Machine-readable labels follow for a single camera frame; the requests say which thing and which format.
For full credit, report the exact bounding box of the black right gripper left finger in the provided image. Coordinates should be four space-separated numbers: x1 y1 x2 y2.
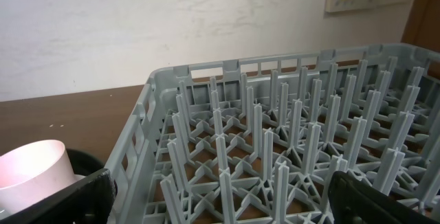
1 168 116 224

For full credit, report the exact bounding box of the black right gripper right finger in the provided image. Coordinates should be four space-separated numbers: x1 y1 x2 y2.
328 171 439 224

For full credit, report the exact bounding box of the pink cup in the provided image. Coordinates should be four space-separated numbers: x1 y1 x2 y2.
1 139 78 214

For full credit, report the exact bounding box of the grey dishwasher rack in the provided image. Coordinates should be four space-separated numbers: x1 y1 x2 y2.
106 43 439 223

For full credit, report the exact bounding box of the round black tray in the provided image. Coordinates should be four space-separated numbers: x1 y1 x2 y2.
67 148 104 176

